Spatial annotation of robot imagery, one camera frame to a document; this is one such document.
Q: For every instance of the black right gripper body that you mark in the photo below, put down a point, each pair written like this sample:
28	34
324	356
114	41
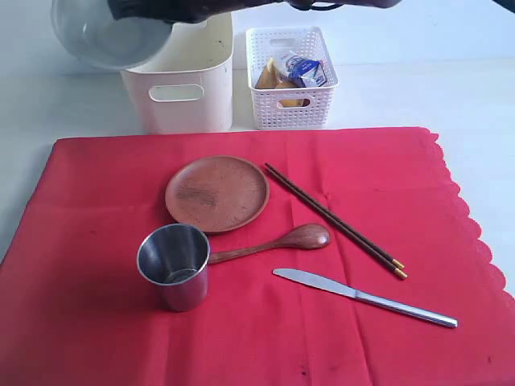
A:
179	11

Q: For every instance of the pale green ceramic bowl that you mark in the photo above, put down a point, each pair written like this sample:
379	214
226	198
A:
110	34

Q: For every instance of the yellow cheese wedge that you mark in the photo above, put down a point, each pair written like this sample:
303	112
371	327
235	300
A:
269	78

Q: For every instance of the blue white milk carton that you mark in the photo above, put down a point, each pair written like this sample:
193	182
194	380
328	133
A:
300	70

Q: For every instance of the brown wooden plate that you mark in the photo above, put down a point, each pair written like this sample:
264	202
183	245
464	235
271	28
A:
217	194

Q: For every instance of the stainless steel cup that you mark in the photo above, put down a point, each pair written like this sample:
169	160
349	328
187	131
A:
174	257

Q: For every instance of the brown wooden spoon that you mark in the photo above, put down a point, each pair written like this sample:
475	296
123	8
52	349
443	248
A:
305	237

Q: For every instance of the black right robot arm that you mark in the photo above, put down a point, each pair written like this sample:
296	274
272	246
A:
332	5

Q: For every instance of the cream plastic bin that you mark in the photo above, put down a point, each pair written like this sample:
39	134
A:
188	86

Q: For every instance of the white perforated plastic basket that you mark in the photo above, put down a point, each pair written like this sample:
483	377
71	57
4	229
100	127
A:
289	108

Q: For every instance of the silver table knife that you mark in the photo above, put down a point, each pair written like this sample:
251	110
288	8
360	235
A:
322	283

